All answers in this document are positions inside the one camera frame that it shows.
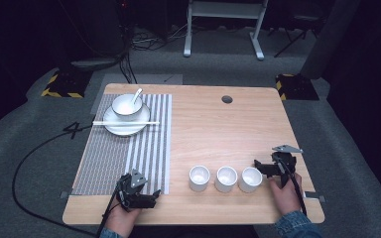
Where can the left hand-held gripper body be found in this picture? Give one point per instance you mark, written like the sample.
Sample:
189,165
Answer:
129,191

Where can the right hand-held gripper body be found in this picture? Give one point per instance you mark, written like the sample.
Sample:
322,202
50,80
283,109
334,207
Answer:
284,160

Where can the white cup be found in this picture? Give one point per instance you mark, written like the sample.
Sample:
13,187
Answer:
199,178
250,179
226,178

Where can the person's left hand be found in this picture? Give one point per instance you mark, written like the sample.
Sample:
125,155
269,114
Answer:
121,219

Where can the person's right hand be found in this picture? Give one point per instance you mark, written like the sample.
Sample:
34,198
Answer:
286,198

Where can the grey striped placemat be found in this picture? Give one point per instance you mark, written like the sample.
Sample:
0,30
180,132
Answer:
112,155

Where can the grey tape strip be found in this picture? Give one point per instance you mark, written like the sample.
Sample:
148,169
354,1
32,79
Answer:
315,196
64,195

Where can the white plate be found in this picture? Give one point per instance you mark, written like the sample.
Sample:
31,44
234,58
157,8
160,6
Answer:
125,128

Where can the white chopsticks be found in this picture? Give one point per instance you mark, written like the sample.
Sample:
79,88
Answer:
125,123

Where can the black plate with hazard stripes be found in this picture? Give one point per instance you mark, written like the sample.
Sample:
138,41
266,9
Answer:
67,84
297,87

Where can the white bowl with dark rim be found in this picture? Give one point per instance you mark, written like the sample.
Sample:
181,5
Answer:
125,107

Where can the black tape cross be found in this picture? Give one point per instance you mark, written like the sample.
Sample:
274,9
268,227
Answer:
72,129

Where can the white ceramic spoon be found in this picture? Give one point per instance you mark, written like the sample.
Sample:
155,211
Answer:
137,95

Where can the black tripod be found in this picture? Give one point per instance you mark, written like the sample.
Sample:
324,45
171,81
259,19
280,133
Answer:
294,36

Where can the grey curtain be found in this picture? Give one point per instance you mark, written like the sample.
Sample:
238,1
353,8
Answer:
330,36

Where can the grey round stand base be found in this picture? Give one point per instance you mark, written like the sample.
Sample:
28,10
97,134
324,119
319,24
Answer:
94,63

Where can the white metal stand frame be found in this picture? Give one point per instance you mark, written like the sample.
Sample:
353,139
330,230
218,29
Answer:
223,10

